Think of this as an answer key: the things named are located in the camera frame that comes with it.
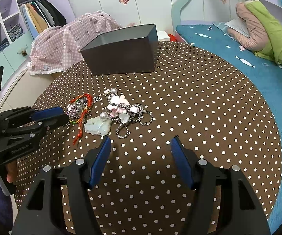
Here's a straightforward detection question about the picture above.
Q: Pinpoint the red braided string bracelet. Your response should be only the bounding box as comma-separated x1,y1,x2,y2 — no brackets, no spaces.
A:
69,92,94,146

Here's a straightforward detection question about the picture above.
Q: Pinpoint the silver chain necklace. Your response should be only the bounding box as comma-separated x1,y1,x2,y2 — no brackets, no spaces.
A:
105,101,154,139

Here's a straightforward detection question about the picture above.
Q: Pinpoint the left hand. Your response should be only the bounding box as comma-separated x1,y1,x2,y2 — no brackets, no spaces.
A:
5,161,17,183

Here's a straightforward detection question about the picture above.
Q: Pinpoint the pale jade pendant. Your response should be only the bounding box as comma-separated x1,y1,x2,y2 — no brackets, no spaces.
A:
84,116,112,136

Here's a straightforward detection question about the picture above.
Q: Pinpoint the cardboard box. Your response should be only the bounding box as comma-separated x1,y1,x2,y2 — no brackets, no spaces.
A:
51,72,63,80

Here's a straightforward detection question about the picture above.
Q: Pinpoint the pink checkered cloth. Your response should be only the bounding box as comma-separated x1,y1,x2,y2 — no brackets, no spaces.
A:
28,11,122,75

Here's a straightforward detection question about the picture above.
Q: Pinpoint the wardrobe shelf unit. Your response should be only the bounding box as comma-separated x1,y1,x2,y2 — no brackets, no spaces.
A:
0,0,75,85

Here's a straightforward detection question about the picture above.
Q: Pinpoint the brown polka dot tablecloth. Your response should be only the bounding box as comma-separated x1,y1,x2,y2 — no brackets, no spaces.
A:
15,41,282,235

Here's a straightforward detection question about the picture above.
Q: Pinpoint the hanging clothes row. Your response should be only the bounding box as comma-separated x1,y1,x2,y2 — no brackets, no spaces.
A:
19,0,67,39

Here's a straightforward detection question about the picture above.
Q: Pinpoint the dark metal tin box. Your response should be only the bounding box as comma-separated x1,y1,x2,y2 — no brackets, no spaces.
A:
81,24,160,75

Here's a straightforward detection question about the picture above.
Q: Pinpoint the teal bed mattress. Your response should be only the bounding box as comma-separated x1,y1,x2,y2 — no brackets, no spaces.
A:
176,23,282,234

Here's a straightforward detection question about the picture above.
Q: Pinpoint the red upholstered bench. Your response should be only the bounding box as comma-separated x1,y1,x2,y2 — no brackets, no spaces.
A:
168,34,177,42

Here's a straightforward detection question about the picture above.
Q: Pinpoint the pink and green folded quilt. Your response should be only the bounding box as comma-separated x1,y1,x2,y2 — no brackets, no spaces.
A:
227,0,282,65

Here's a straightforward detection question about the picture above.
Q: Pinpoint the teal bed headboard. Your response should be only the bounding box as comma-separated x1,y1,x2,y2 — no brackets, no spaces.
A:
171,0,191,33

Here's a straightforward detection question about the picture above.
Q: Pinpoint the silver bead bracelet cluster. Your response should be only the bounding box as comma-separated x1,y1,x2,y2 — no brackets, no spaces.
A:
66,93,102,121

